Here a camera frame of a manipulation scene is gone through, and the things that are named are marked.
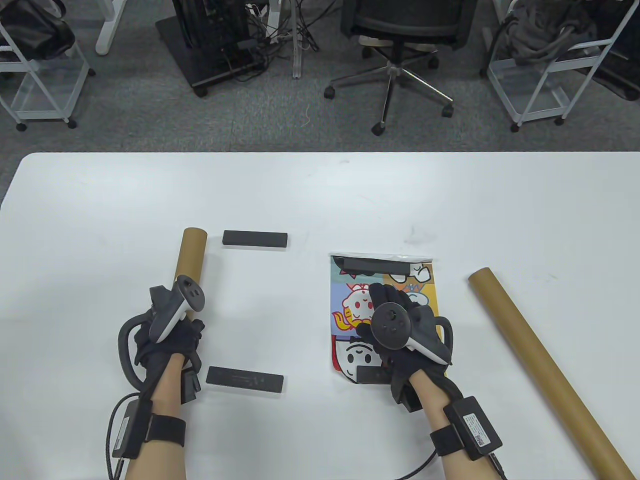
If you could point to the person's left hand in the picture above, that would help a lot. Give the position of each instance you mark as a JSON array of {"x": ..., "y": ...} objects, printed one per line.
[{"x": 182, "y": 340}]

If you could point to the person's right hand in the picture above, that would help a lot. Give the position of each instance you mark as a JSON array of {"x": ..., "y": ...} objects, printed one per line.
[{"x": 385, "y": 295}]

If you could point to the grey handheld controller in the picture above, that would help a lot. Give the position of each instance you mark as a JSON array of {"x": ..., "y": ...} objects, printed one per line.
[
  {"x": 392, "y": 325},
  {"x": 167, "y": 310}
]

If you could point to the colourful cartoon poster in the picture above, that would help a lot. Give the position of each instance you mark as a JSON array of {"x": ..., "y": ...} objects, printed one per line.
[{"x": 345, "y": 310}]

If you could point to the black rectangular bar weight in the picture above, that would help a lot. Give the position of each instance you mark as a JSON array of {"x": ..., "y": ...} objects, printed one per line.
[
  {"x": 245, "y": 379},
  {"x": 255, "y": 239},
  {"x": 370, "y": 265},
  {"x": 370, "y": 375}
]

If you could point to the brown cardboard mailing tube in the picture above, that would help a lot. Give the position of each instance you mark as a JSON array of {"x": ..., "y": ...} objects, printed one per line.
[
  {"x": 550, "y": 380},
  {"x": 192, "y": 250}
]

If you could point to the person's left forearm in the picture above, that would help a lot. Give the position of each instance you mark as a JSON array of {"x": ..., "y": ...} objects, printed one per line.
[{"x": 167, "y": 385}]

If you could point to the person's right forearm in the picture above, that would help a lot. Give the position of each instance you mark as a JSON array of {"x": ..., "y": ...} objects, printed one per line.
[{"x": 427, "y": 395}]

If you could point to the black wrist sensor box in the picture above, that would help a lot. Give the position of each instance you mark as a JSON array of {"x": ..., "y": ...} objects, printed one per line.
[
  {"x": 129, "y": 430},
  {"x": 472, "y": 427}
]

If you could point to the black office chair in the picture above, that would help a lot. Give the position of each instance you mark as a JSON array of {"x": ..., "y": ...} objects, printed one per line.
[{"x": 400, "y": 20}]

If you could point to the black rolling equipment cart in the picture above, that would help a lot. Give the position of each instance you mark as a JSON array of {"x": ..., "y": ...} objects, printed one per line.
[{"x": 210, "y": 35}]

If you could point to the grey bag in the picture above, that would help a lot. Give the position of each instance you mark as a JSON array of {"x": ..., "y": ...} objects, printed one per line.
[{"x": 545, "y": 30}]

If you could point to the white desk leg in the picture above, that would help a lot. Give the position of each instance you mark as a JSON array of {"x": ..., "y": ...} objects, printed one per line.
[{"x": 106, "y": 40}]

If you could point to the black equipment base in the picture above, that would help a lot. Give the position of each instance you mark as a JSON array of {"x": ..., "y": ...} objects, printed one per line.
[{"x": 622, "y": 60}]

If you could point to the black bag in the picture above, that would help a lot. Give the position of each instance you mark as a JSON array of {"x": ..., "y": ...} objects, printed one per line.
[{"x": 35, "y": 30}]

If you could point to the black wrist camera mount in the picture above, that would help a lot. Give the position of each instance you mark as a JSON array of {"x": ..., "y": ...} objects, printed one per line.
[
  {"x": 190, "y": 387},
  {"x": 411, "y": 400}
]

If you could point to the clear acrylic post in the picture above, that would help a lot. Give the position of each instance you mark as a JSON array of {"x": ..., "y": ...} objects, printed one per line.
[{"x": 297, "y": 60}]

